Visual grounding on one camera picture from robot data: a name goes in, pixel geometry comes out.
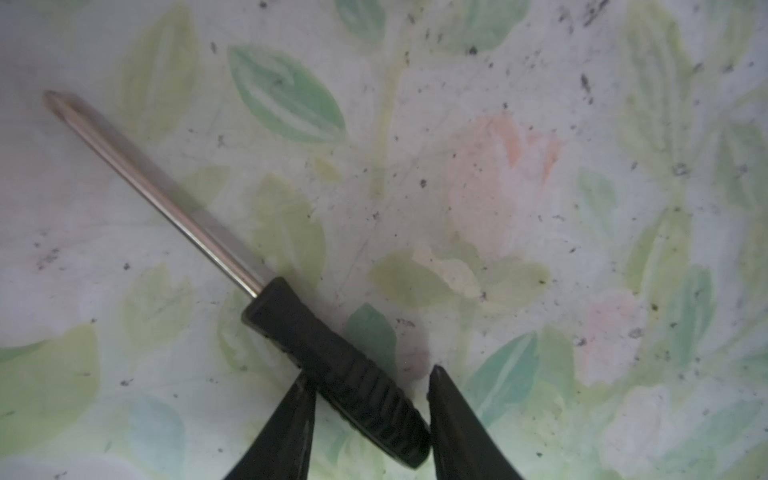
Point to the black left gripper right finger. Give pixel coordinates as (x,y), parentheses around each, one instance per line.
(462,448)

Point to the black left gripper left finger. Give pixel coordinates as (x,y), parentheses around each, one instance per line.
(282,449)

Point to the black handled screwdriver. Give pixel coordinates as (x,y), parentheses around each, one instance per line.
(354,385)

